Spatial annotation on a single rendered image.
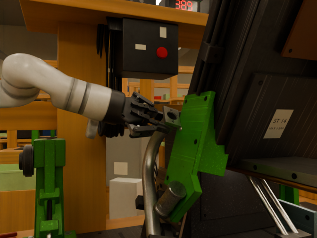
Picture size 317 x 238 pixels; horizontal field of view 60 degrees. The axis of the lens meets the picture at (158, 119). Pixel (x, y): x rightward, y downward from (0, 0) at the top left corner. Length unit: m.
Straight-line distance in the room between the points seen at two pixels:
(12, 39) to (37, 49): 0.89
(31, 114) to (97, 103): 0.40
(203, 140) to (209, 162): 0.05
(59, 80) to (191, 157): 0.30
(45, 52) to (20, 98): 10.44
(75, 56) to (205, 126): 0.48
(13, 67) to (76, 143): 0.36
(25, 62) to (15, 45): 10.72
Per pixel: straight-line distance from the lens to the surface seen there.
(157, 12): 0.83
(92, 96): 0.57
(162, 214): 0.57
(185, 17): 0.86
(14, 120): 0.93
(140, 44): 0.80
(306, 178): 0.50
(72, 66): 0.86
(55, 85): 0.56
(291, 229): 0.60
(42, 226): 0.67
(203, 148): 0.56
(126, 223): 0.96
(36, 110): 0.93
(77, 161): 0.85
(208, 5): 0.96
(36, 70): 0.56
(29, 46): 11.17
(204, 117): 0.54
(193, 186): 0.52
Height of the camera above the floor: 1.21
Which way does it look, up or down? level
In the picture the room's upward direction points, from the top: straight up
